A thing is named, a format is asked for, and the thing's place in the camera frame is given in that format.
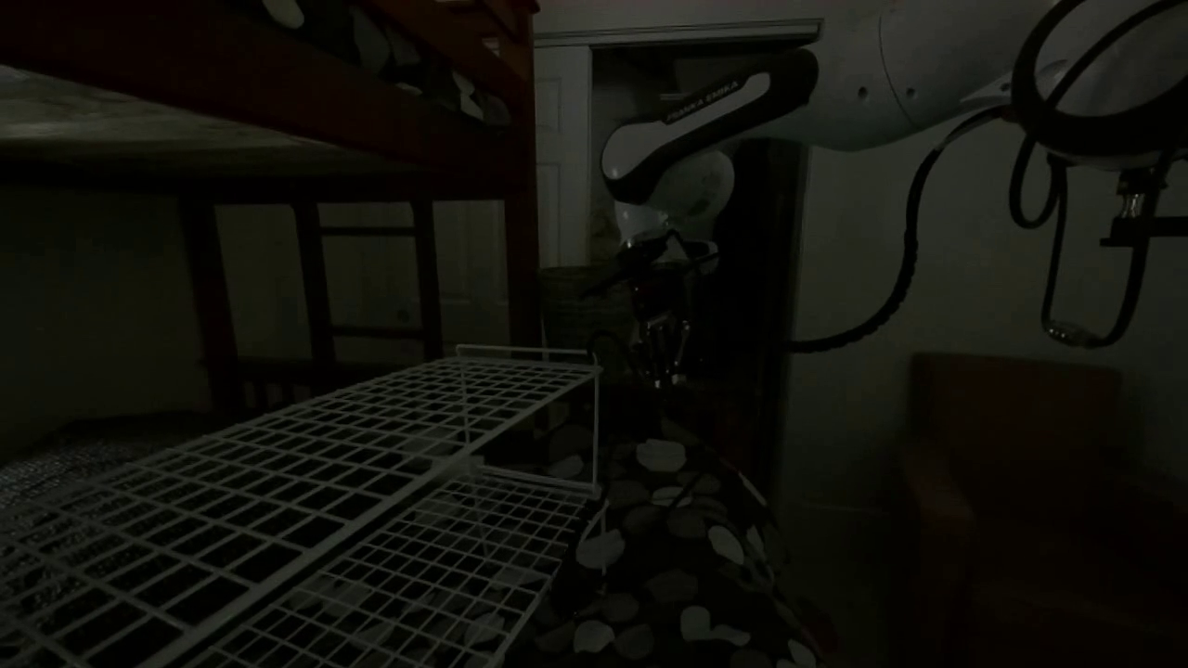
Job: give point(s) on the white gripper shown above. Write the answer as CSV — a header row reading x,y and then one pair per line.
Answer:
x,y
655,253

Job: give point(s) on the dark coat hanger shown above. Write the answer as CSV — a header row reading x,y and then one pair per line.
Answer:
x,y
683,387

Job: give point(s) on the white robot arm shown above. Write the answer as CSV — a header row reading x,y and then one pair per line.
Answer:
x,y
1091,79

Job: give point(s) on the pebble pattern bed cover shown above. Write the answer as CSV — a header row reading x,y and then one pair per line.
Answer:
x,y
675,567

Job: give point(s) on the dark wooden bunk bed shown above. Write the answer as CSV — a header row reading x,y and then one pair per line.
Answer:
x,y
282,101

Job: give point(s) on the brown cardboard box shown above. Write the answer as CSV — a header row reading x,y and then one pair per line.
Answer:
x,y
996,444

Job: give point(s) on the white wire rack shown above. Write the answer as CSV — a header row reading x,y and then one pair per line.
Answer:
x,y
358,527

